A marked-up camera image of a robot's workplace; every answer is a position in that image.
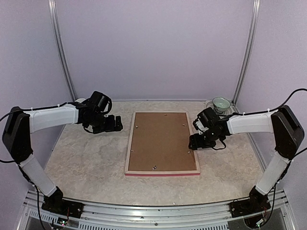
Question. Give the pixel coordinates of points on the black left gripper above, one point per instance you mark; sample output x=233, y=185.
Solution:
x=118, y=124

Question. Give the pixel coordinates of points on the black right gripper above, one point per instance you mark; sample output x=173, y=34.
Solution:
x=194, y=140

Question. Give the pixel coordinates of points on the brown backing board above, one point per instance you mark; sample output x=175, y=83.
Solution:
x=163, y=141

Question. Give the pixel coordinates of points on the pink wooden picture frame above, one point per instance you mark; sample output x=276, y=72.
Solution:
x=129, y=165

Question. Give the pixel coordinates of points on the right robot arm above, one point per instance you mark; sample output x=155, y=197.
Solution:
x=280, y=126

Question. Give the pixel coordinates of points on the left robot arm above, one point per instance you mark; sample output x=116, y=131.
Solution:
x=22, y=124

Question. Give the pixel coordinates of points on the white paper cup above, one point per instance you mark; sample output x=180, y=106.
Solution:
x=80, y=100

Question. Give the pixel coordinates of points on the green teacup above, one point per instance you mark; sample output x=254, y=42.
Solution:
x=220, y=104

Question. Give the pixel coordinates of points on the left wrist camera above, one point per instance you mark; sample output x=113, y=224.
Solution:
x=100, y=102

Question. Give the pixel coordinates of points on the aluminium front rail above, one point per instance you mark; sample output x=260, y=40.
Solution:
x=107, y=216

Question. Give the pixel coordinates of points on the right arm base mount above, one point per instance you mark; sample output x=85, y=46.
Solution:
x=247, y=207

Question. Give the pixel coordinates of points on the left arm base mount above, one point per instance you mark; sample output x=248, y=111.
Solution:
x=65, y=207

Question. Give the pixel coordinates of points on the left aluminium post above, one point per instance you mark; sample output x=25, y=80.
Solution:
x=57, y=34

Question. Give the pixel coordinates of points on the aluminium post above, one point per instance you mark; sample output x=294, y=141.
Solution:
x=57, y=34
x=248, y=51

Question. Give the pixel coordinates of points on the right aluminium post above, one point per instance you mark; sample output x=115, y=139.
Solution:
x=248, y=51

